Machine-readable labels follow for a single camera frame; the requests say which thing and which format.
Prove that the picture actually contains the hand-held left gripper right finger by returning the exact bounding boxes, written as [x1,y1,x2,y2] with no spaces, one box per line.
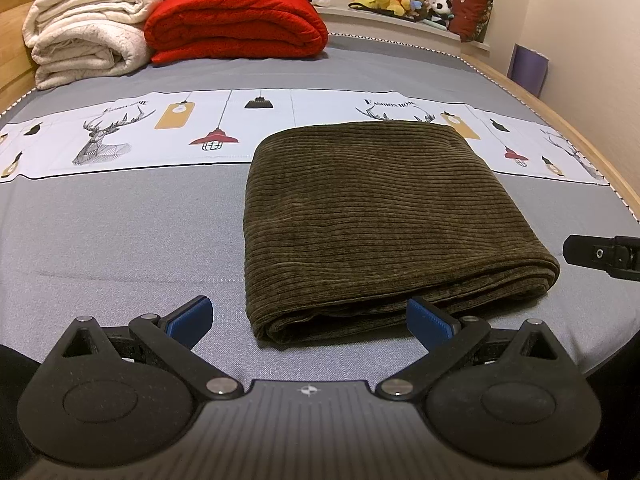
[375,297,577,403]

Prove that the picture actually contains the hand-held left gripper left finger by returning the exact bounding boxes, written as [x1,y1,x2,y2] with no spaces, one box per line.
[42,295,246,402]

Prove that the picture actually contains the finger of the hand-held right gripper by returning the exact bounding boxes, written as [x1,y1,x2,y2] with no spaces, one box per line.
[562,234,640,282]

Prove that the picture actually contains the olive corduroy pants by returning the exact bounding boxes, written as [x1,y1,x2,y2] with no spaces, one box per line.
[242,122,562,347]

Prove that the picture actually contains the grey printed bed sheet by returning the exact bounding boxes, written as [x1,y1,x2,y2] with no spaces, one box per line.
[0,30,640,376]

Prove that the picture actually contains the purple box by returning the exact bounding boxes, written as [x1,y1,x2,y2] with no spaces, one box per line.
[507,43,550,99]

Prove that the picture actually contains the dark red cushion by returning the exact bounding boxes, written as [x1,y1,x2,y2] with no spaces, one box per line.
[446,0,496,44]

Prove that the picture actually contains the panda plush toy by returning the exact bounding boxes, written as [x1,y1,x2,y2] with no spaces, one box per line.
[429,0,454,25]

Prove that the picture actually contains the red folded quilt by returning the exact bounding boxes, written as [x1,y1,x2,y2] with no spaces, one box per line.
[144,0,330,65]

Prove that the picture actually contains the cream folded fleece blanket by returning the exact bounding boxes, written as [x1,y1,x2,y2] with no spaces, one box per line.
[22,0,165,92]

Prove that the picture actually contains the white windowsill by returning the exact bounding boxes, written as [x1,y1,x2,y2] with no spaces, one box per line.
[314,4,495,54]

